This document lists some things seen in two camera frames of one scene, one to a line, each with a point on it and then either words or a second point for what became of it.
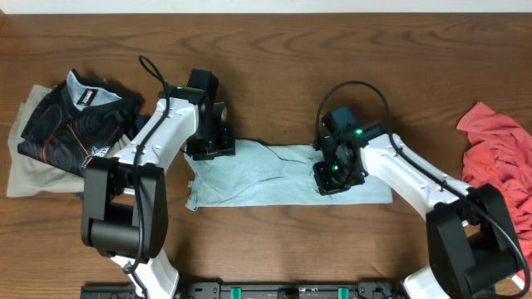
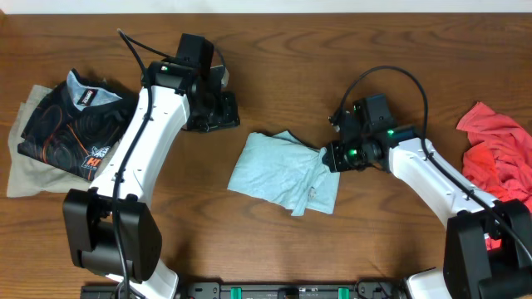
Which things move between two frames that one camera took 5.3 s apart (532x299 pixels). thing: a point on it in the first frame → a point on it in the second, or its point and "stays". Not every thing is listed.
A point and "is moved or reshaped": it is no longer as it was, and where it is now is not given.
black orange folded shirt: (76, 121) stays
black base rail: (246, 291) stays
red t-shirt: (499, 154) stays
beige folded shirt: (27, 175) stays
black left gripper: (212, 150) → (224, 111)
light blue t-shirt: (263, 174) is moved or reshaped
